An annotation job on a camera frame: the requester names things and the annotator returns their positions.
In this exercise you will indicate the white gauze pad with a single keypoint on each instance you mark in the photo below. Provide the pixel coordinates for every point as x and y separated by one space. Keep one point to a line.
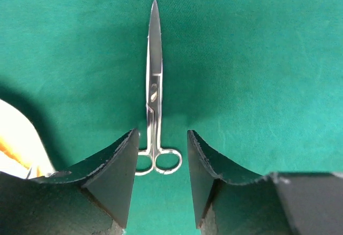
23 154

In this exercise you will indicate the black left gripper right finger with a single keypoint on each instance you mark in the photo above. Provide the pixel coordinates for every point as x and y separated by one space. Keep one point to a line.
230 199

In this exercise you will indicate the dark green surgical cloth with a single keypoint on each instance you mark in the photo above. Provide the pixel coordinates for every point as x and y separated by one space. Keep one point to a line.
259 80

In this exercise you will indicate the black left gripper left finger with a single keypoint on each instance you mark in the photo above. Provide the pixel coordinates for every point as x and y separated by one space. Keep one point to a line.
90 197

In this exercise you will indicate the steel scissors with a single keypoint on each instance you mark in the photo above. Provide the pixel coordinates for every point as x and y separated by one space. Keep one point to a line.
154 95

